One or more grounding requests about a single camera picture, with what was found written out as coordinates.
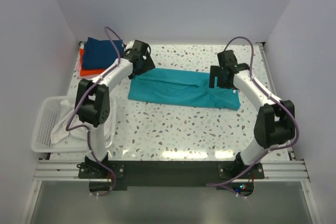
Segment teal t shirt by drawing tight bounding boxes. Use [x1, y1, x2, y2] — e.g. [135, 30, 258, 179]
[128, 68, 240, 111]

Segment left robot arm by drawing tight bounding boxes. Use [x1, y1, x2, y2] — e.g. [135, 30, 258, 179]
[71, 40, 155, 180]

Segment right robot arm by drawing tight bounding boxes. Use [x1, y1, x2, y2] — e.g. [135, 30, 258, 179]
[209, 50, 298, 178]

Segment folded pink t shirt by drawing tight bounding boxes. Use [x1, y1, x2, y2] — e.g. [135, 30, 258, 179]
[76, 48, 93, 79]

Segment folded orange t shirt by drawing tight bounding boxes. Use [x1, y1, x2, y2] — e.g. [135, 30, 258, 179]
[82, 50, 107, 75]

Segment white plastic basket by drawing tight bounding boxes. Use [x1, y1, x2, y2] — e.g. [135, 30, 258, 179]
[31, 95, 117, 153]

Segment white t shirt in basket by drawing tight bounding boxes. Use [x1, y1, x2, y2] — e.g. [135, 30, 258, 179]
[50, 99, 116, 147]

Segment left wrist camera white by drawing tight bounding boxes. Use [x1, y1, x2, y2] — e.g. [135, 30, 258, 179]
[124, 40, 135, 51]

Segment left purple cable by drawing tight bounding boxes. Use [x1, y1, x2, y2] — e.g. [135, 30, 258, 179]
[65, 26, 127, 198]

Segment purple cable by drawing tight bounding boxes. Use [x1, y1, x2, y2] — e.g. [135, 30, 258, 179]
[206, 36, 300, 198]
[65, 26, 127, 198]

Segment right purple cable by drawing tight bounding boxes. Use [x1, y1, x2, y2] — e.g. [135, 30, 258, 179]
[206, 36, 300, 198]

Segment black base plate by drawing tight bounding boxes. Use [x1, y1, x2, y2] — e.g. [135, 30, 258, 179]
[78, 159, 263, 198]

